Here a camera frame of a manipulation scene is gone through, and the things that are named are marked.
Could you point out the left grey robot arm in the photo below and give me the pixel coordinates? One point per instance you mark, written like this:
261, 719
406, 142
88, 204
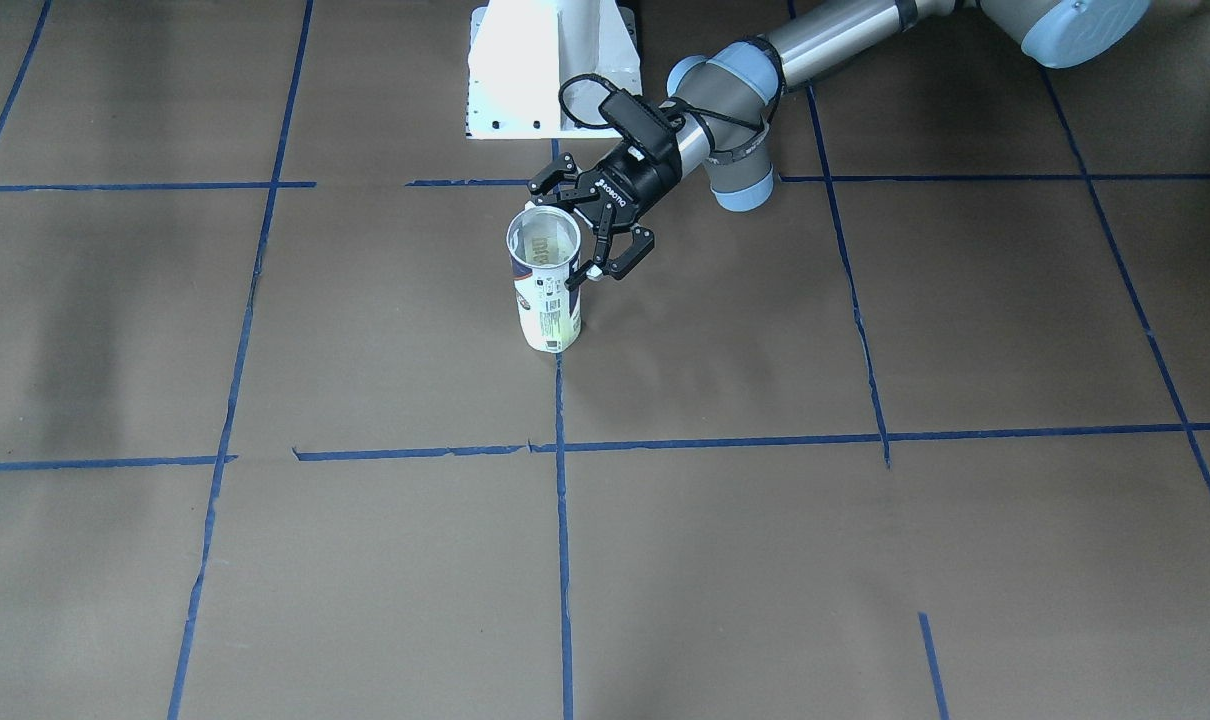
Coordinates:
716, 114

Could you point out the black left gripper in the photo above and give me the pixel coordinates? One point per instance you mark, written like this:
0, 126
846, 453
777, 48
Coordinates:
641, 183

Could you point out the clear plastic tennis ball can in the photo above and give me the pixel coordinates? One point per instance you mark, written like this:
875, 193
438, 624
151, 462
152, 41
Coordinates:
543, 244

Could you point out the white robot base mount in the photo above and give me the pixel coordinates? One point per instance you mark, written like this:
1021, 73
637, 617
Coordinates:
522, 52

